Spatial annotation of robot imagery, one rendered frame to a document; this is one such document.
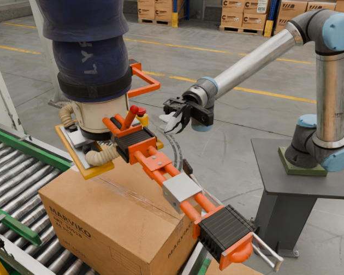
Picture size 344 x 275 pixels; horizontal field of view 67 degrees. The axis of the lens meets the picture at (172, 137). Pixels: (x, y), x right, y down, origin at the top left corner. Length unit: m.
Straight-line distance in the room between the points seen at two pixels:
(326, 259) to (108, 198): 1.69
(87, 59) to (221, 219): 0.53
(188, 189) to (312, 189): 1.10
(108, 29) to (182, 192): 0.46
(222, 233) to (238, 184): 2.07
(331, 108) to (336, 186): 0.55
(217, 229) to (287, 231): 1.54
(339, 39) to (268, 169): 0.81
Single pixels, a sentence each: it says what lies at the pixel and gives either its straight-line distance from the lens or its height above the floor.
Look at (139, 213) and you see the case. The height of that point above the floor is 0.95.
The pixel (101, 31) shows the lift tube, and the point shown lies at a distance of 0.74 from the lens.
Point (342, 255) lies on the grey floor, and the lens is 2.40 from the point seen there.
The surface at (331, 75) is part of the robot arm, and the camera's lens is 1.19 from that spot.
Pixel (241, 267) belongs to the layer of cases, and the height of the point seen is 0.54.
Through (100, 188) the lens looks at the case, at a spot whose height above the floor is 0.95.
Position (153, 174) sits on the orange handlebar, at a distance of 0.63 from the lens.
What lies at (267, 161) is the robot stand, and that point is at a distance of 1.69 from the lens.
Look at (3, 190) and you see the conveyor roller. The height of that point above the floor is 0.54.
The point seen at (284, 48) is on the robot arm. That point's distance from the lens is 1.21.
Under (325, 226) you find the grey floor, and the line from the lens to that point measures 2.51.
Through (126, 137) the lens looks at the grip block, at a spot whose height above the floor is 1.36.
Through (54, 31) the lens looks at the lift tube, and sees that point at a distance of 0.77.
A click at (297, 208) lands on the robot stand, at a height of 0.48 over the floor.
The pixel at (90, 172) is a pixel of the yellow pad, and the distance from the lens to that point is 0.84.
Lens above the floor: 1.78
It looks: 35 degrees down
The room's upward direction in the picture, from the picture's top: straight up
